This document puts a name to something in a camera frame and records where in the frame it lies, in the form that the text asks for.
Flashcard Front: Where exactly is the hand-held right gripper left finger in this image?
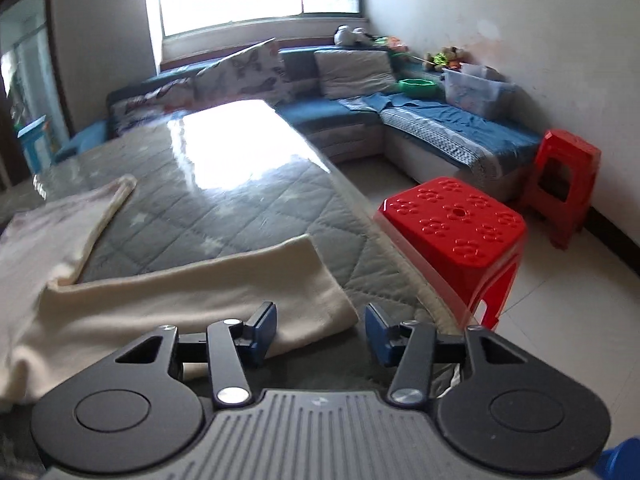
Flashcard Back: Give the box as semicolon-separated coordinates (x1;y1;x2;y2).
114;301;278;408

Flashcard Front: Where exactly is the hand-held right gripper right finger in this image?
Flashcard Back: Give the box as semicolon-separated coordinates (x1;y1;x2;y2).
365;303;527;406

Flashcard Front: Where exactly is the cream white garment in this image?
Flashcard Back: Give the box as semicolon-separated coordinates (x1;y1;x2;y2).
0;174;360;413

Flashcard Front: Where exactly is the red plastic stool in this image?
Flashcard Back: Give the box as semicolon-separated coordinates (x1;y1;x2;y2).
373;176;528;332
516;129;602;250

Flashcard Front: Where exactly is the grey quilted table cover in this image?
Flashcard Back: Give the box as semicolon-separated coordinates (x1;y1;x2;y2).
0;100;468;393

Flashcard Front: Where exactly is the blue corner sofa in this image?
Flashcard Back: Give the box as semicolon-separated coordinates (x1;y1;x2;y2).
53;46;544;204

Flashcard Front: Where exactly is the blue cloth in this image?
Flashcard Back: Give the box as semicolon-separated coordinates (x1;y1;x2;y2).
363;91;543;147

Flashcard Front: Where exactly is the green plastic basin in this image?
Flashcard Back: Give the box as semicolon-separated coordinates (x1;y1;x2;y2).
397;77;442;99

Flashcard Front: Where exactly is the floral print cushion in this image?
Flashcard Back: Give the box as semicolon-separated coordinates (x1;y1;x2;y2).
109;78;195;138

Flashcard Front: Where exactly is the butterfly print cushion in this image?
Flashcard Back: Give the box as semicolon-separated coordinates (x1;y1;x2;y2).
193;37;300;109

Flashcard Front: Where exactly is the clear plastic storage box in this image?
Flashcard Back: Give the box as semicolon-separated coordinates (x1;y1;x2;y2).
442;62;517;118

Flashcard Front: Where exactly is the grey sofa cushion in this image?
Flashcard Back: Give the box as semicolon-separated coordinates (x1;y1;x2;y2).
313;49;401;100

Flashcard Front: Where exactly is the pile of colourful toys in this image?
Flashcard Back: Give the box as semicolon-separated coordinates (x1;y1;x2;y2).
372;35;471;73

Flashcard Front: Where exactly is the white plush toy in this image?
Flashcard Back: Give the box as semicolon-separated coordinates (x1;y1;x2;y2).
334;25;374;48

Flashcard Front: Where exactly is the small blue plastic stool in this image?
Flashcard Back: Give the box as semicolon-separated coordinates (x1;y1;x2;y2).
17;114;54;176

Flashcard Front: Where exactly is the door frame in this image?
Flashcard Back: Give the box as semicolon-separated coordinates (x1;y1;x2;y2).
0;0;76;191

